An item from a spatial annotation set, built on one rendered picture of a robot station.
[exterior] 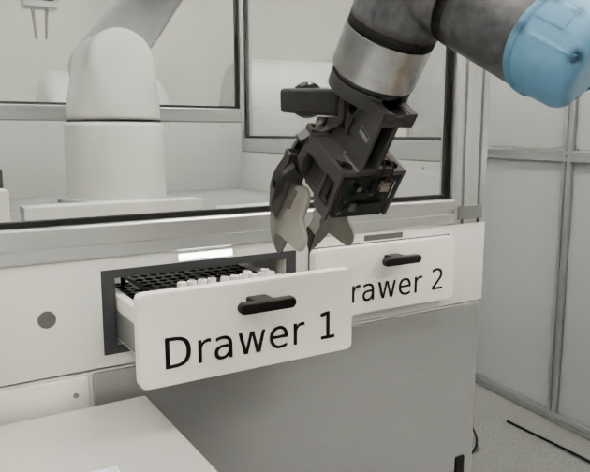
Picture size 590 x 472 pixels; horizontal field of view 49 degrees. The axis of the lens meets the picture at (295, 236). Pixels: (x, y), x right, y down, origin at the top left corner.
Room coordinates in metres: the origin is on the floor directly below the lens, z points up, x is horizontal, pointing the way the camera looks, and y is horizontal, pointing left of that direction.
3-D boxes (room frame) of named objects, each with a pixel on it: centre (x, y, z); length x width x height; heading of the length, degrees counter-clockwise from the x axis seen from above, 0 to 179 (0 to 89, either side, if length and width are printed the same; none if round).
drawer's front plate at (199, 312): (0.78, 0.05, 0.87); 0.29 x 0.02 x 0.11; 121
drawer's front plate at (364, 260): (1.05, -0.15, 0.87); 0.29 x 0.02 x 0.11; 121
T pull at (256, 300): (0.75, 0.04, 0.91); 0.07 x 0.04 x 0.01; 121
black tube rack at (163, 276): (0.95, 0.16, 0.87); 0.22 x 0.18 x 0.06; 31
